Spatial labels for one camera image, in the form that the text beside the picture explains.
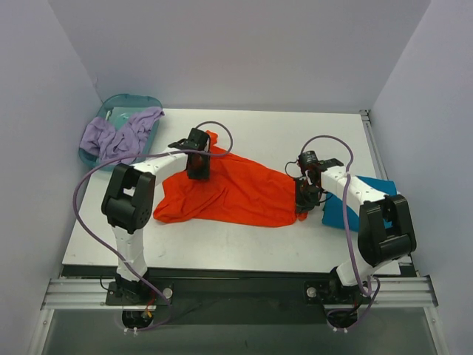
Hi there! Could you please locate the orange t shirt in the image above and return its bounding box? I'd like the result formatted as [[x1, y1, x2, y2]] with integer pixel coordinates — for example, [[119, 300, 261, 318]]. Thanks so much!
[[153, 153, 307, 228]]

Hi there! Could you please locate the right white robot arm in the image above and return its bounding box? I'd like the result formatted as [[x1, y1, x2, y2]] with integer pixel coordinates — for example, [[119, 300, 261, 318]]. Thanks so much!
[[294, 152, 417, 302]]

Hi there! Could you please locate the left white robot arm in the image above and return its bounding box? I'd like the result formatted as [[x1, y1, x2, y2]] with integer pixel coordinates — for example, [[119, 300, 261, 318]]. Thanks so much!
[[101, 128, 211, 305]]

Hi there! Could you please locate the folded blue t shirt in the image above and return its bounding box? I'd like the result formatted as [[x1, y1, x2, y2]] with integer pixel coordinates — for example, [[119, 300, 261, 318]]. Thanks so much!
[[322, 176, 397, 232]]

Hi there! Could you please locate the teal plastic basket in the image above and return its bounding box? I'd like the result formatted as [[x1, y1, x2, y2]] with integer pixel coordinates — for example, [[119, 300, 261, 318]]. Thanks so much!
[[78, 94, 163, 169]]

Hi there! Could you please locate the purple t shirt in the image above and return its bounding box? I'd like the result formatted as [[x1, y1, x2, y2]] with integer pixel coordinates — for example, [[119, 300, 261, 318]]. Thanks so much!
[[79, 106, 164, 162]]

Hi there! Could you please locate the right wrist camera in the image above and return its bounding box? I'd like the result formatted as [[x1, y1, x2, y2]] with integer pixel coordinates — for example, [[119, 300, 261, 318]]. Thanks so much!
[[296, 150, 319, 174]]

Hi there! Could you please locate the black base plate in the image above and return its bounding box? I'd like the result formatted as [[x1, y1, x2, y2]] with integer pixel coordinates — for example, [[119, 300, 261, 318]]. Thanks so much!
[[102, 271, 372, 331]]

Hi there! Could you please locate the aluminium mounting rail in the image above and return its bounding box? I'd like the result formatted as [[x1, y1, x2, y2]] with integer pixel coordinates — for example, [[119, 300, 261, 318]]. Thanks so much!
[[41, 277, 438, 310]]

